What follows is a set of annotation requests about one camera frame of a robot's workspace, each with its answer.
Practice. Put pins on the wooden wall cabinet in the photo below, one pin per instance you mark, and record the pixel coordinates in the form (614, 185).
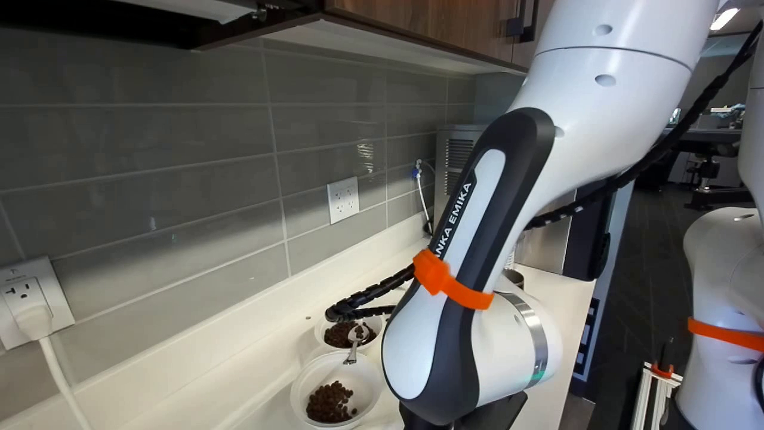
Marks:
(432, 25)

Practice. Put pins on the dark rack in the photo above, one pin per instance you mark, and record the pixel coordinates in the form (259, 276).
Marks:
(455, 159)

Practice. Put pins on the dark panel with blue edge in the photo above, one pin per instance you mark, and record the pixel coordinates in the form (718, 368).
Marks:
(609, 263)

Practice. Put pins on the white outlet with plug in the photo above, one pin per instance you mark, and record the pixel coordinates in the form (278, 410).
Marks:
(27, 289)

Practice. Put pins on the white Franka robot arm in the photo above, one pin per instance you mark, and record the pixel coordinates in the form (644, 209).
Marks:
(605, 119)

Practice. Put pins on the ceiling light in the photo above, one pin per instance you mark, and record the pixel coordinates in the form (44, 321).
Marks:
(724, 19)

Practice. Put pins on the black hood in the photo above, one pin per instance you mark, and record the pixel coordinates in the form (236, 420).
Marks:
(120, 19)

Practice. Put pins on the white bar with orange clip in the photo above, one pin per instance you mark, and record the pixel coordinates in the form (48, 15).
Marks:
(657, 395)

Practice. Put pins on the white bowl with spoon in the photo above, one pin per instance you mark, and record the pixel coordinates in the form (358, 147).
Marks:
(331, 334)

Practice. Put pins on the white bowl without spoon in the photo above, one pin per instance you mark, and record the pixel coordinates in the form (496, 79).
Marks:
(318, 379)

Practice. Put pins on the metal spoon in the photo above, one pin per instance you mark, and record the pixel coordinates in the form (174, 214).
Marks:
(354, 346)

